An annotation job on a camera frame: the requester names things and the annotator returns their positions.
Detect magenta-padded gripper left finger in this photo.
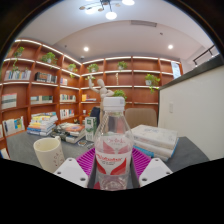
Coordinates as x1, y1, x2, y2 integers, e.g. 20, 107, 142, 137
53, 147, 98, 190

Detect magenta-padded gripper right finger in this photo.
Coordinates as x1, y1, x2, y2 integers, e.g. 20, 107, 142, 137
130, 147, 174, 188

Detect clear plastic water bottle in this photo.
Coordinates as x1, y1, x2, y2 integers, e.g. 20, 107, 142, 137
93, 96, 135, 191

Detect cream paper cup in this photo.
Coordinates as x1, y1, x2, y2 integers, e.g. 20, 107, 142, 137
32, 135, 66, 174

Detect low stack of magazines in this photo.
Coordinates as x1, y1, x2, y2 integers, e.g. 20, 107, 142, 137
50, 122, 86, 144

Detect tall white green carton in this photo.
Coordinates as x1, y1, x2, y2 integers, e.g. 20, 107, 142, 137
84, 116, 98, 143

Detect colourful book stack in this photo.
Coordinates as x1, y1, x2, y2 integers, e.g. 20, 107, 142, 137
26, 111, 59, 137

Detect beige chair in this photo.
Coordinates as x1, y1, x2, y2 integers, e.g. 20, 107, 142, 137
124, 107, 158, 130

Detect ceiling air vent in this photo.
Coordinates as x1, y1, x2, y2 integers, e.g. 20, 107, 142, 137
130, 19, 158, 28

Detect ceiling lamp with round bulbs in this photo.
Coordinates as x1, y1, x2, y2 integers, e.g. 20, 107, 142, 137
78, 0, 136, 21

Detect wooden wall shelf unit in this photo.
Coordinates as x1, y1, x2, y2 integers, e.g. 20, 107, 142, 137
0, 38, 184, 161

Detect black curtain rail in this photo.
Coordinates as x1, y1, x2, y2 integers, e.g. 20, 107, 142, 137
192, 44, 217, 66

